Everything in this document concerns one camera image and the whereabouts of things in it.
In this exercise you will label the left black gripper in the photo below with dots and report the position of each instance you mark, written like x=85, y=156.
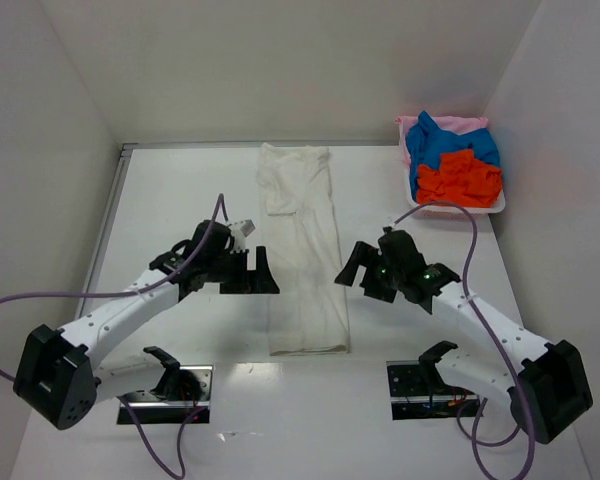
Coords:
x=247, y=282

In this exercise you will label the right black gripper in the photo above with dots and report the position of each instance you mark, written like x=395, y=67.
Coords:
x=372, y=280

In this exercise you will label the white t shirt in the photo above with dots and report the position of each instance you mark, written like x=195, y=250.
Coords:
x=298, y=228

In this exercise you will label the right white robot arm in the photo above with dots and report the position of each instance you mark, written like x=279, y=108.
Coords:
x=543, y=384

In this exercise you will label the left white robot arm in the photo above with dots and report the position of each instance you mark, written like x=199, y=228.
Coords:
x=64, y=372

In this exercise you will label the orange t shirt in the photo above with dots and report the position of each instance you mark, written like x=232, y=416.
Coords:
x=461, y=178

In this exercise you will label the blue t shirt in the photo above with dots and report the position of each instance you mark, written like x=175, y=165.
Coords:
x=426, y=141

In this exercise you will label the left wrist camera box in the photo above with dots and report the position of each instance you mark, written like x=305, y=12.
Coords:
x=242, y=229

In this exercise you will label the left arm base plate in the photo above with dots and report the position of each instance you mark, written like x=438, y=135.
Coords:
x=172, y=404

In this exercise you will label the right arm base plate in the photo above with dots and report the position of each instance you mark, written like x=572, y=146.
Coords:
x=411, y=398

